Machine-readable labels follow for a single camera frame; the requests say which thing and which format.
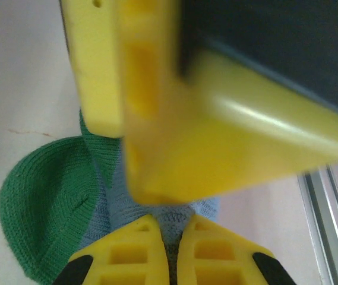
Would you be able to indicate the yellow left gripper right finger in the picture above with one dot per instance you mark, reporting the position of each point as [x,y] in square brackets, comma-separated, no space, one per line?
[219,255]

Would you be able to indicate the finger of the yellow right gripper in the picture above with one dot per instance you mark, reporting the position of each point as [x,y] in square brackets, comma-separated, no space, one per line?
[201,142]
[97,65]

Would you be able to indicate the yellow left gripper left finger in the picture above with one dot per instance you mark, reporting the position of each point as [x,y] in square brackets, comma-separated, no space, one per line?
[127,255]

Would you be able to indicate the grey-blue sock with orange cuff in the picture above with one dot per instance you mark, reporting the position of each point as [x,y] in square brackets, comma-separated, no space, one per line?
[44,193]

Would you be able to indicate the aluminium rail frame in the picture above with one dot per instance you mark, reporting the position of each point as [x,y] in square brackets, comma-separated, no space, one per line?
[329,231]

